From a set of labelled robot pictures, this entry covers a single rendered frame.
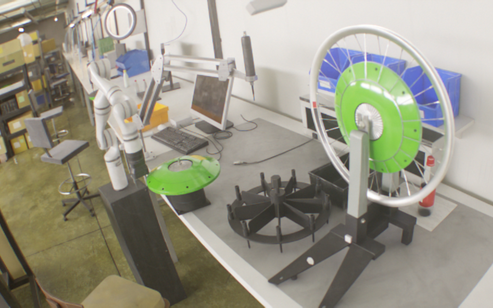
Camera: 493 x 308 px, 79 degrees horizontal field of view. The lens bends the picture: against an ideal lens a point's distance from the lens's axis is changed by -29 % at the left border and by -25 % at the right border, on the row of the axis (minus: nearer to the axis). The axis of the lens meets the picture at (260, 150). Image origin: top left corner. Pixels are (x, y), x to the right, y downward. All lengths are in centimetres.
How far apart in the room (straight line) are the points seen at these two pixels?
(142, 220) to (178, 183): 67
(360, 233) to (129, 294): 104
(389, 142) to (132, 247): 152
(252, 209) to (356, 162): 47
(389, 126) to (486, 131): 62
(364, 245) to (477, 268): 41
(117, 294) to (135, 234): 49
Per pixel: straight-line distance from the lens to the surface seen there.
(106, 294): 176
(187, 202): 155
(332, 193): 146
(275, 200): 132
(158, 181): 151
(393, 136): 99
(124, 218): 203
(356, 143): 100
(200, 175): 148
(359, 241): 115
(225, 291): 249
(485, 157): 154
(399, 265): 120
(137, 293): 170
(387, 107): 98
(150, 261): 222
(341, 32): 105
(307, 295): 112
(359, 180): 104
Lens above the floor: 173
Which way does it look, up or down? 24 degrees down
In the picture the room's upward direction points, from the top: 8 degrees counter-clockwise
